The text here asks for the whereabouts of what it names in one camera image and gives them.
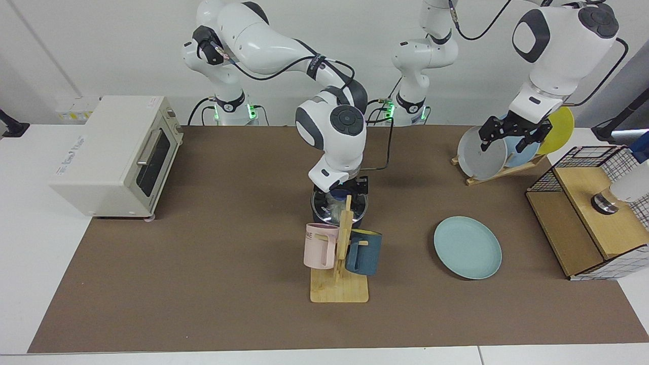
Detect glass lid blue knob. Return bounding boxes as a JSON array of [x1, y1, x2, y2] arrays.
[[312, 189, 367, 224]]

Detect grey plate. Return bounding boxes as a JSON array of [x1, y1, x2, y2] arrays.
[[457, 125, 508, 180]]

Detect light blue plate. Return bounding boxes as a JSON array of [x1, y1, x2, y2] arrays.
[[499, 114, 542, 169]]

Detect wooden plate rack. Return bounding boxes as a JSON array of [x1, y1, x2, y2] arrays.
[[451, 154, 547, 186]]

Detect yellow plate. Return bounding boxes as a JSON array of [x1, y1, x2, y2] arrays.
[[536, 106, 575, 155]]

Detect pale green plate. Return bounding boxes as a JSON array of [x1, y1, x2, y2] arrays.
[[434, 216, 502, 280]]

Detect dark blue cup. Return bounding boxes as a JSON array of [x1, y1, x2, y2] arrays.
[[345, 229, 382, 276]]

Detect pink cup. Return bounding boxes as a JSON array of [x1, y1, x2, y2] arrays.
[[303, 223, 340, 270]]

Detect wooden cup stand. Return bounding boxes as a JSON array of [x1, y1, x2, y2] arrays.
[[310, 195, 370, 304]]

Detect brown table cloth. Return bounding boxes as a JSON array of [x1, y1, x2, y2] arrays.
[[28, 125, 649, 354]]

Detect pale toaster oven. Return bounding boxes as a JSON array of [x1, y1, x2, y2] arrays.
[[49, 95, 184, 223]]

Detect black pot purple handle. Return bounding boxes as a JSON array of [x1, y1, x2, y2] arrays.
[[310, 192, 369, 230]]

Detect white cylinder silver ring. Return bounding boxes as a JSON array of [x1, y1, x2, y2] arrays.
[[591, 172, 649, 216]]

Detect wall outlet yellow labels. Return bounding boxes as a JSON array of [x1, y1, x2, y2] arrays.
[[55, 96, 100, 122]]

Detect black clamp mount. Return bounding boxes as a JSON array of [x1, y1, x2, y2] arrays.
[[0, 108, 29, 138]]

